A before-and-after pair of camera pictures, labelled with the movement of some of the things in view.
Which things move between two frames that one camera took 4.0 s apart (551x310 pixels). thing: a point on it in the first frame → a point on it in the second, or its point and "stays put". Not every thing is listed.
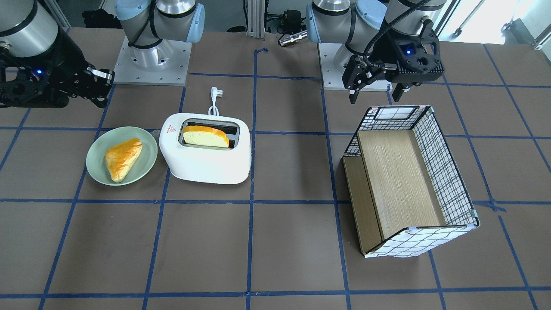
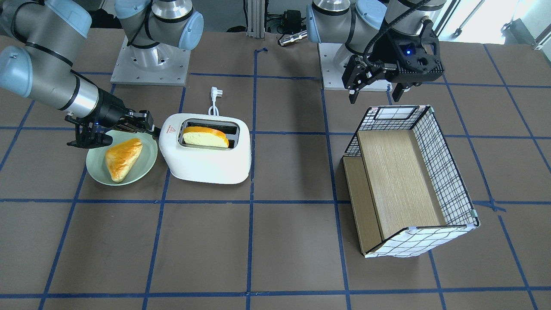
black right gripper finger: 98,82 → 136,122
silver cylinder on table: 293,38 stays put
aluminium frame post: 255,18 stays put
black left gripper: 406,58 stays put
